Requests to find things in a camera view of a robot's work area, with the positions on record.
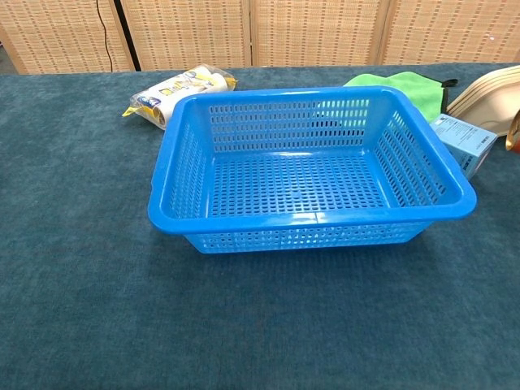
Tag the blue plastic basket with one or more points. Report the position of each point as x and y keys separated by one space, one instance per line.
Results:
x=284 y=227

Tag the bamboo folding screen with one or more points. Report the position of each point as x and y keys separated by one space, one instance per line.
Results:
x=187 y=32

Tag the black tripod stand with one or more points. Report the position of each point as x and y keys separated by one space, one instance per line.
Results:
x=128 y=36

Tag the orange soda can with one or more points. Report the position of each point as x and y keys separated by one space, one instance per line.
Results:
x=515 y=140

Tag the teal table mat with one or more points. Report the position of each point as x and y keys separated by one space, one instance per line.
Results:
x=122 y=284

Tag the green towel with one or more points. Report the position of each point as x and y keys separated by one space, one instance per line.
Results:
x=414 y=91

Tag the white snack bag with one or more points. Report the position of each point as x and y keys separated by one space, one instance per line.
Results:
x=170 y=93

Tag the light blue cube box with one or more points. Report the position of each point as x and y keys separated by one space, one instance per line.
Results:
x=467 y=138

